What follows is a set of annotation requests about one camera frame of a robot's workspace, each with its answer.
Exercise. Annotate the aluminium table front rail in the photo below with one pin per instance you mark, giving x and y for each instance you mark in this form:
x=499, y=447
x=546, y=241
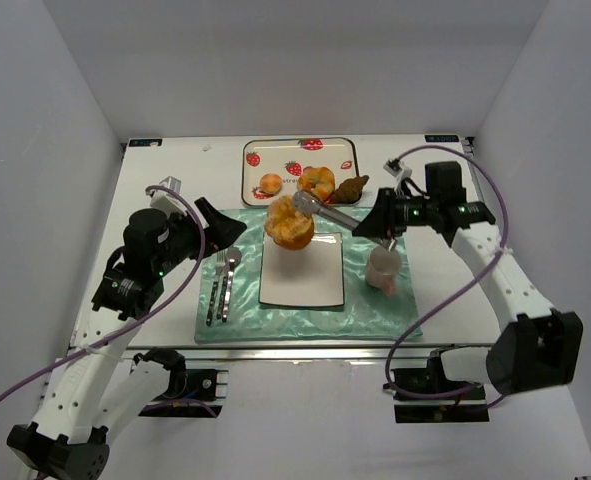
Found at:
x=313, y=353

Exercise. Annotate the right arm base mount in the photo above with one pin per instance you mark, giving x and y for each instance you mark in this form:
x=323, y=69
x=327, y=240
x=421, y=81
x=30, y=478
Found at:
x=423, y=395

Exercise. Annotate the sugared orange bundt bread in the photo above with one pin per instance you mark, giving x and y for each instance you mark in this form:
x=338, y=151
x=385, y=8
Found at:
x=288, y=227

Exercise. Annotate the small round peach bun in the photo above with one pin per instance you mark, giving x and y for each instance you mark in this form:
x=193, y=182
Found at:
x=270, y=184

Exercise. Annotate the pink mug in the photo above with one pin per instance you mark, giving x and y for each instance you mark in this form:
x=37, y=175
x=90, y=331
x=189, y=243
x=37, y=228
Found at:
x=382, y=269

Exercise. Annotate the glazed bagel bread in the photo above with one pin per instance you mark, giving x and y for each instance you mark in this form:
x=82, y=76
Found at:
x=319, y=181

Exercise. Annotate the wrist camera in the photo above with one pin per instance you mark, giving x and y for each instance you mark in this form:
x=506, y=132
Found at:
x=162, y=200
x=398, y=170

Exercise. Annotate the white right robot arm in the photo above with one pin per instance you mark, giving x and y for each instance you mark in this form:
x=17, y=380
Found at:
x=538, y=345

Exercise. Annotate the teal satin placemat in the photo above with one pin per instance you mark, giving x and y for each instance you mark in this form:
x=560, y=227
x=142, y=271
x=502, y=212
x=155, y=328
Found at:
x=367, y=313

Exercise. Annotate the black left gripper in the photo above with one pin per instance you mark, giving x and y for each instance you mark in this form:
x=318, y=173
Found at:
x=201, y=232

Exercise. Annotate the brown chocolate croissant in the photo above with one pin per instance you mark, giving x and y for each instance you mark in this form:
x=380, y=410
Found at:
x=349, y=191

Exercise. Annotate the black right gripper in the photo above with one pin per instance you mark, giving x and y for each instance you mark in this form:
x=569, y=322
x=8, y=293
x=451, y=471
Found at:
x=387, y=215

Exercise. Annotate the metal fork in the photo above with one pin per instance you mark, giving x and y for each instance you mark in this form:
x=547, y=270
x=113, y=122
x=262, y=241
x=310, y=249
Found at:
x=219, y=267

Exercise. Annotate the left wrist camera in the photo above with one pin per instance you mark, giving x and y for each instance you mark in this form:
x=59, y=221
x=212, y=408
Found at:
x=162, y=200

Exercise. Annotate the strawberry pattern serving tray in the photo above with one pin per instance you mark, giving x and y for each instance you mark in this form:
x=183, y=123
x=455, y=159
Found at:
x=289, y=159

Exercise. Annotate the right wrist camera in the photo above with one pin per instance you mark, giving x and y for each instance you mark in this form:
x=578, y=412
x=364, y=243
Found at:
x=398, y=170

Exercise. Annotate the white square plate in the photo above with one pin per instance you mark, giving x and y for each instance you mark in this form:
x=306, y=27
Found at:
x=310, y=278

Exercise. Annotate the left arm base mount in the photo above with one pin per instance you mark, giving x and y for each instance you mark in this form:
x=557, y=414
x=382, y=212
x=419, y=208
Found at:
x=194, y=390

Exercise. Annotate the metal spoon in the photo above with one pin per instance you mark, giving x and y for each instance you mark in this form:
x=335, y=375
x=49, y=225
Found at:
x=233, y=259

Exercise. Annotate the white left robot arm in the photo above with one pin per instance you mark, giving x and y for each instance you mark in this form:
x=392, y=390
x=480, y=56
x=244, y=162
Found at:
x=69, y=436

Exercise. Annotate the metal serving tongs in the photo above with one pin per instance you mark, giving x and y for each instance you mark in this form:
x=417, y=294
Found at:
x=307, y=203

